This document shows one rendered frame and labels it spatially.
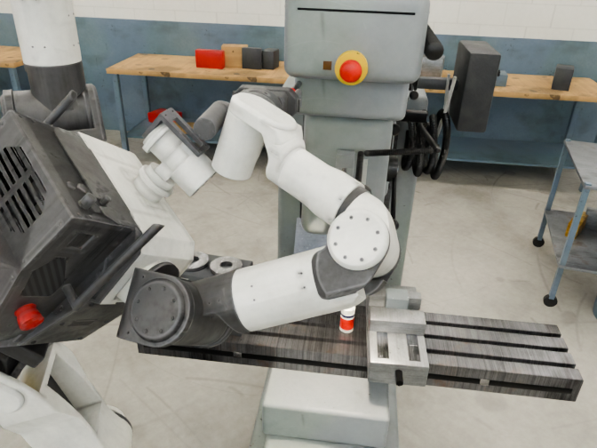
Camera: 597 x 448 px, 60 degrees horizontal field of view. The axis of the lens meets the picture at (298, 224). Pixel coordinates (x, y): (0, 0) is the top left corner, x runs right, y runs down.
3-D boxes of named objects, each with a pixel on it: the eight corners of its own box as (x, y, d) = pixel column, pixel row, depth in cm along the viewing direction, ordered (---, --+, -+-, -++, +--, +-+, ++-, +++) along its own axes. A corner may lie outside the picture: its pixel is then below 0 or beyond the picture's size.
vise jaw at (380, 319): (424, 335, 141) (426, 324, 139) (369, 331, 142) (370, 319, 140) (422, 322, 146) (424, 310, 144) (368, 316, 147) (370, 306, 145)
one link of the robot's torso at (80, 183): (-59, 420, 66) (126, 236, 59) (-137, 222, 78) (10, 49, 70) (107, 384, 93) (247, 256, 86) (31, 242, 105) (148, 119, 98)
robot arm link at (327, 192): (297, 137, 71) (416, 213, 64) (318, 160, 80) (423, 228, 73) (252, 201, 71) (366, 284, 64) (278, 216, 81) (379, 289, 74)
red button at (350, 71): (361, 84, 93) (362, 61, 91) (338, 83, 93) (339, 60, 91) (361, 80, 95) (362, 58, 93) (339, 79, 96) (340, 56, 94)
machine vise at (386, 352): (425, 387, 134) (432, 355, 128) (367, 381, 135) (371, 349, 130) (412, 304, 164) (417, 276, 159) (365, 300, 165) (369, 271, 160)
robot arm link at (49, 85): (5, 58, 87) (23, 135, 94) (4, 68, 80) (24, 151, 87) (79, 53, 92) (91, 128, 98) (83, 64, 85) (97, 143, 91)
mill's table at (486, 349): (576, 403, 141) (584, 381, 137) (138, 353, 153) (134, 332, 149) (550, 345, 161) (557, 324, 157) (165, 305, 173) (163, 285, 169)
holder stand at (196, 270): (241, 337, 148) (239, 280, 139) (170, 324, 153) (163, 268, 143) (254, 312, 159) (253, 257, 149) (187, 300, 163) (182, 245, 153)
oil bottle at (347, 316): (353, 334, 151) (355, 304, 146) (338, 332, 151) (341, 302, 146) (353, 324, 155) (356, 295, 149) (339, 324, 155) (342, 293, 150)
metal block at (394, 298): (406, 317, 146) (409, 300, 143) (385, 316, 146) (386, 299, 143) (404, 306, 150) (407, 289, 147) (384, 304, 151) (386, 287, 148)
